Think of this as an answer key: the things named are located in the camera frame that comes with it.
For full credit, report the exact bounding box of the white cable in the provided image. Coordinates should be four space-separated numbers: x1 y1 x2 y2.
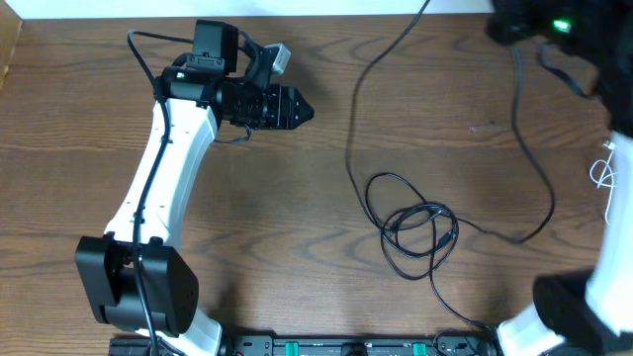
588 139 618 226

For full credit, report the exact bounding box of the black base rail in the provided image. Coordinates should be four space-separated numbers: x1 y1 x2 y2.
108 334 500 356

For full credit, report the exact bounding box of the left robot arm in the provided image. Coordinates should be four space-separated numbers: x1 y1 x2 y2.
75 20 315 355

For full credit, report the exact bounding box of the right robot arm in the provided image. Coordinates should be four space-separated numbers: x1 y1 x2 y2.
487 1 632 355

